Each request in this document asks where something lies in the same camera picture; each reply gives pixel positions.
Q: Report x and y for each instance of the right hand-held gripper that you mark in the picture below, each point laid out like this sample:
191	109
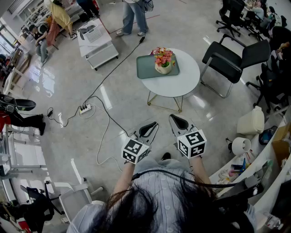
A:
193	143

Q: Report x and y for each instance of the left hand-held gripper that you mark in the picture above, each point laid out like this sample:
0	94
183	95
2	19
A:
134	150

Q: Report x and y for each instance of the flower pot with pink flowers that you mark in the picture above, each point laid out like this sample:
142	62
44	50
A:
163	68

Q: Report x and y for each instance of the grey-green rectangular tray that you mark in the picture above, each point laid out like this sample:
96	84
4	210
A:
145	68

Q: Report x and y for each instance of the person's right forearm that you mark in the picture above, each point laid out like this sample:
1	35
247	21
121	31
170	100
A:
199	168

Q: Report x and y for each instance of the person's left forearm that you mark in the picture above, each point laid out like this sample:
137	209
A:
123	177

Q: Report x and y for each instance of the person's right black shoe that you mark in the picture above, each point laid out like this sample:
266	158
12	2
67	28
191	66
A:
166	156

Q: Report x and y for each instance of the round white side table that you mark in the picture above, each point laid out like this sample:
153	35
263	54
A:
182	78

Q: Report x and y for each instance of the person in grey shirt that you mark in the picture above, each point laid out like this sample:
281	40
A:
159	182

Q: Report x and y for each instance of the white tape roll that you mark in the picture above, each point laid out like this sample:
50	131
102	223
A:
241	145

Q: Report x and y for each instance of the white power strip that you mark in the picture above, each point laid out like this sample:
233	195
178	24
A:
86	109

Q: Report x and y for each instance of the cream plastic canister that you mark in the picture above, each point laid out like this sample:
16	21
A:
250	123

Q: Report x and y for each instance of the blue and black pouch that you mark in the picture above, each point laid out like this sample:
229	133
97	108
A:
267	136

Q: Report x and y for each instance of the white desk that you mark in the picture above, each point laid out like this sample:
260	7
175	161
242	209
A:
261	159

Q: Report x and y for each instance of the black laptop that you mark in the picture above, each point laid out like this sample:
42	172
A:
238	193

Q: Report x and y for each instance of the white low cabinet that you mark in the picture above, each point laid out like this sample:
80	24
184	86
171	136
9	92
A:
100	53

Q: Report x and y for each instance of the black swivel office chair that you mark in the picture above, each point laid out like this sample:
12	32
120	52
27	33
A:
270	86
259	25
232	11

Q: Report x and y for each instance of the white mesh chair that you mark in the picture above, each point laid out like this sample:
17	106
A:
72	200

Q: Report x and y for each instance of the brown cardboard box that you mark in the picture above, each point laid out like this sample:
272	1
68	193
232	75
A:
280	145

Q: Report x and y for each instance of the white perforated basket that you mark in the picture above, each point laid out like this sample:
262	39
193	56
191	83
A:
93	34

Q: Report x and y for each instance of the grey folded cloth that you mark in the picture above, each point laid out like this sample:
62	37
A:
87	30

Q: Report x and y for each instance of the clear plastic bottle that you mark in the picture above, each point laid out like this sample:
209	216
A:
272	221

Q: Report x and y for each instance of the wooden low rack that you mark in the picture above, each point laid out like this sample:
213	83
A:
21	68

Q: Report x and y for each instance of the black chair with chrome frame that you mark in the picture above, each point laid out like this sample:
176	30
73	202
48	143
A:
222	61

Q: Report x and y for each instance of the white frame table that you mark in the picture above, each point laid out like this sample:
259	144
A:
27	154

